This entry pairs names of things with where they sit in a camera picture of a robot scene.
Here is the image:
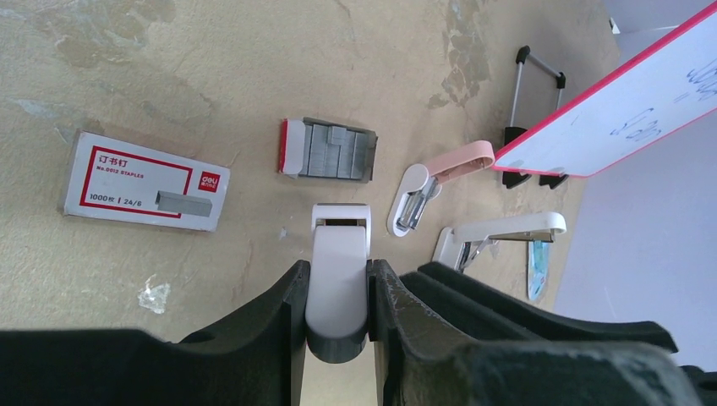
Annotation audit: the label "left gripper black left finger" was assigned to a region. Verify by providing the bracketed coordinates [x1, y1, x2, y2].
[1, 261, 310, 405]

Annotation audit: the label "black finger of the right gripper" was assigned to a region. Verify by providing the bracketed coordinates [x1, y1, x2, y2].
[400, 262, 678, 354]

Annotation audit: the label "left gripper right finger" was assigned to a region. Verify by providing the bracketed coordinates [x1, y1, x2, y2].
[367, 260, 703, 405]

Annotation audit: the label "pink and white stapler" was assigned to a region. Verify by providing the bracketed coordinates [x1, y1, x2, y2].
[386, 140, 495, 238]

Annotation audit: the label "red staple box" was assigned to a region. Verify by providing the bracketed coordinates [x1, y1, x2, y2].
[59, 131, 231, 232]

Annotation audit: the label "blue patterned oval case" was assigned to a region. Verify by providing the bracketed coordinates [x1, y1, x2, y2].
[527, 241, 550, 301]

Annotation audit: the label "silver staple strips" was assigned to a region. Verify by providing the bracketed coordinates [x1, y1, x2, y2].
[298, 123, 377, 183]

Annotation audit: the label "red-framed whiteboard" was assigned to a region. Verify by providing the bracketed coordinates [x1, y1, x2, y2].
[494, 3, 716, 189]

